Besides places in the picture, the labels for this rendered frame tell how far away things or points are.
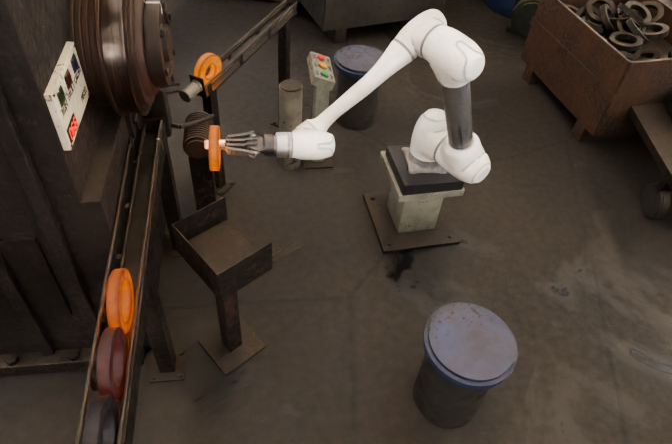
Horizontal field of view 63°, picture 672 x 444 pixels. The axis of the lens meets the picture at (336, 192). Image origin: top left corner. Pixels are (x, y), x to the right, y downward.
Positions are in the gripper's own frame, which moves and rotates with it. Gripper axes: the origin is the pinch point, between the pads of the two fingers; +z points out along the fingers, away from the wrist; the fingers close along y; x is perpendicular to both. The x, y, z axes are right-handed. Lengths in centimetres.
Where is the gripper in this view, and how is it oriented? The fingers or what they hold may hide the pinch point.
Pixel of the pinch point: (214, 144)
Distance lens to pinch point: 191.6
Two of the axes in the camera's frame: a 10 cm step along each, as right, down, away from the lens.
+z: -9.8, 0.1, -1.8
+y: -1.3, -7.1, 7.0
